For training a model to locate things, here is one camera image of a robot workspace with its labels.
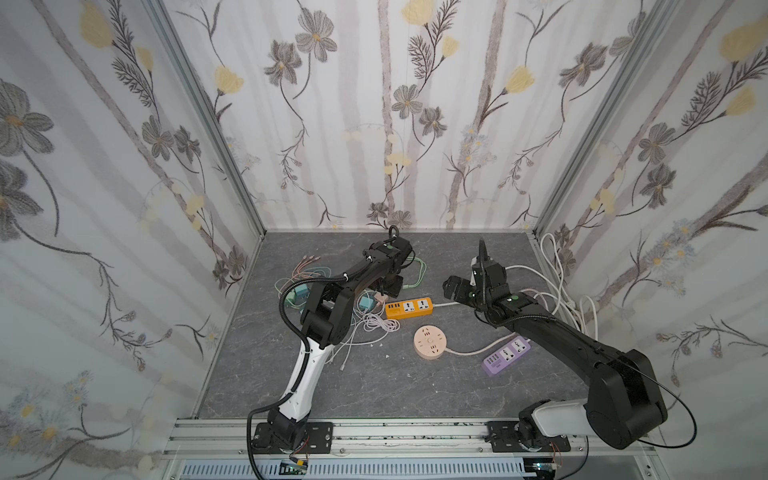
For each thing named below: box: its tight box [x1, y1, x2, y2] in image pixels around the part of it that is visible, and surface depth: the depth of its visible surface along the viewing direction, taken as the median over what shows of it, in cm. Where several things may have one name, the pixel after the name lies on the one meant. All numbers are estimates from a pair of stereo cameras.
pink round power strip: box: [413, 325, 447, 360], surface depth 90 cm
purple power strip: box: [483, 335, 531, 375], surface depth 87 cm
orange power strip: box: [385, 297, 434, 320], surface depth 97 cm
